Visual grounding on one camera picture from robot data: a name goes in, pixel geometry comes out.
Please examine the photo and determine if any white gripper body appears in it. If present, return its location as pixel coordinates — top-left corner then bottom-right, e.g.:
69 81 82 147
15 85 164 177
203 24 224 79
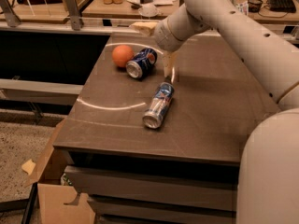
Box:
153 19 182 52

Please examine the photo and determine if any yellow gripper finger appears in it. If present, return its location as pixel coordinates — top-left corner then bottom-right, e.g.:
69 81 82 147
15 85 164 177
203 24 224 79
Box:
130 21 157 36
163 51 177 77

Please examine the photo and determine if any blue pepsi can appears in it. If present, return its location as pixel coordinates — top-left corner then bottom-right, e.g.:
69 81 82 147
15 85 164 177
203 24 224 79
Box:
126 48 157 79

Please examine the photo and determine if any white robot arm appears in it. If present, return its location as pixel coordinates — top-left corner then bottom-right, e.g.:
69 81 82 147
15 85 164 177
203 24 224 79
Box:
132 0 299 224

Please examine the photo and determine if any slim red bull can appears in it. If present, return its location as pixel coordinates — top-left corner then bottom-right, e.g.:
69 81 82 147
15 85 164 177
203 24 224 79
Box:
142 82 175 129

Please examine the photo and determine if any white bowl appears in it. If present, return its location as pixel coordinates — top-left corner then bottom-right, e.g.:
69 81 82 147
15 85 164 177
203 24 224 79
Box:
138 4 161 18

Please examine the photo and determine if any orange fruit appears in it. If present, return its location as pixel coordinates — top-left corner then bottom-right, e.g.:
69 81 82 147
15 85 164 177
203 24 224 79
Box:
112 45 135 68

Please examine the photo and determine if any white red packet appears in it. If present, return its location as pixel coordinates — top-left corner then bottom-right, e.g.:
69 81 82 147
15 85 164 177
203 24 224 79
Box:
235 1 249 16

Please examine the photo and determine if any dark drawer cabinet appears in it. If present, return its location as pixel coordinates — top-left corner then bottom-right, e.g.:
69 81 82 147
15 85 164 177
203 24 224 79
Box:
54 34 278 224

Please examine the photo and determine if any black mesh cup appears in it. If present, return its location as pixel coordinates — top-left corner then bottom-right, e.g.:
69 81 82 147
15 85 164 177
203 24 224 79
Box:
248 0 263 13

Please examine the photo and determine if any black keyboard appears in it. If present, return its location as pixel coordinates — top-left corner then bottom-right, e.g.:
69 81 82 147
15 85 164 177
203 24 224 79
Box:
267 0 296 13

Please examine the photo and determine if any cardboard box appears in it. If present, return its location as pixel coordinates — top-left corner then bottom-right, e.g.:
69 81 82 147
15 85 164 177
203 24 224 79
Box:
25 119 95 224

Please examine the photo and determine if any metal railing post middle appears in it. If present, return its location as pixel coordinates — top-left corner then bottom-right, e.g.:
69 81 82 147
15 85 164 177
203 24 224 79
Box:
65 0 83 31

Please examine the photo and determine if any metal railing post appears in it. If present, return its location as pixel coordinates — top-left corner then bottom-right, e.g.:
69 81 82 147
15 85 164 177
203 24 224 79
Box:
65 0 83 31
0 0 21 27

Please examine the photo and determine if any metal railing post left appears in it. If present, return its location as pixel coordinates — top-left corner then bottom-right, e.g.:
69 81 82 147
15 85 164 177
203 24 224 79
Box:
0 0 21 27

